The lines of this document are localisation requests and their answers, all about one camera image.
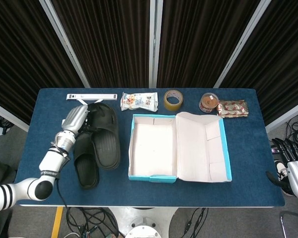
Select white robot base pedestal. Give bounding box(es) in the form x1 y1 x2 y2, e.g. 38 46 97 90
106 207 179 238

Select light blue shoe box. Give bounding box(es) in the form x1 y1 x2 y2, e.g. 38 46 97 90
128 111 233 184

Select dark ribbed partition panel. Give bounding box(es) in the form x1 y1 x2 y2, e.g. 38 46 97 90
47 0 156 89
155 0 266 89
0 0 90 132
213 0 298 133

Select yellow floor tape strip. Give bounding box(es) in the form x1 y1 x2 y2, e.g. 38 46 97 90
51 207 65 238

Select white snack bag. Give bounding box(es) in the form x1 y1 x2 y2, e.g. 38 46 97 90
120 91 159 112

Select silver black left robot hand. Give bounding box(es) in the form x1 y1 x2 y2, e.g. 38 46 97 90
61 104 96 134

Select black cable with inline switch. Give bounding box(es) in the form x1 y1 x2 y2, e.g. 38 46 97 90
182 207 209 238

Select white folding laptop stand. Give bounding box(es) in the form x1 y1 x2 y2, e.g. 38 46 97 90
66 93 118 105

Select white black sneaker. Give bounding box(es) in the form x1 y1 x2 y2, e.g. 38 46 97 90
274 160 290 183

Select gold red snack package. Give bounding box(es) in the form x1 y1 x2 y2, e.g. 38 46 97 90
216 99 249 118

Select grey metal chair frame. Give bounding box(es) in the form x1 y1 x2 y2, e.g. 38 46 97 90
280 210 298 238

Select round clear plastic container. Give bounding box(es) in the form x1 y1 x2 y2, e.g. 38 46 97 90
198 92 219 114

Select brown packing tape roll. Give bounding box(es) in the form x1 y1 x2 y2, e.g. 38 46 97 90
163 89 184 110

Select blue table cloth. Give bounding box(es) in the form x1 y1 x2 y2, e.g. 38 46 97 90
14 88 286 208

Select black rubber slipper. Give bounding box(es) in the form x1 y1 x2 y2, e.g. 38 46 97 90
87 103 121 171
73 131 100 190

